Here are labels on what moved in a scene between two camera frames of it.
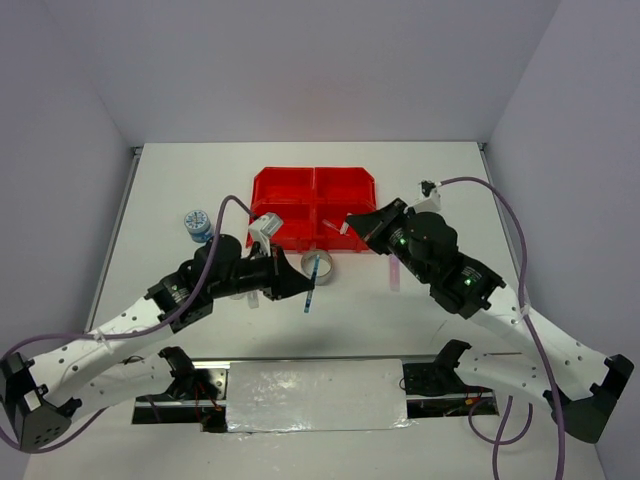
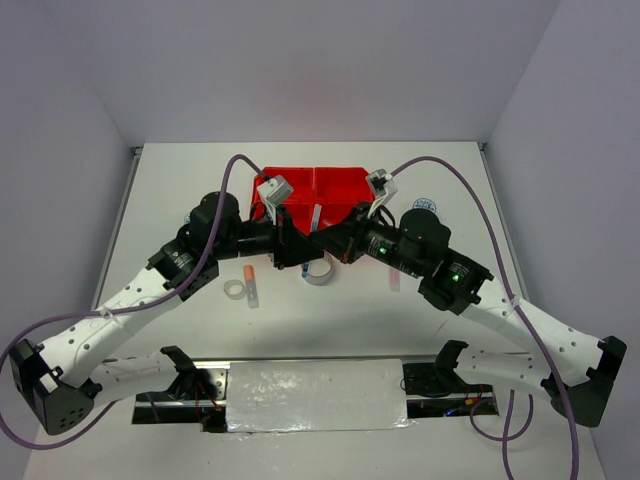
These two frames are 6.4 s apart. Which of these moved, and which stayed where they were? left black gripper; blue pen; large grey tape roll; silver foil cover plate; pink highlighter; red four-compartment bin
Moved: blue pen; left black gripper
Stayed: pink highlighter; silver foil cover plate; red four-compartment bin; large grey tape roll
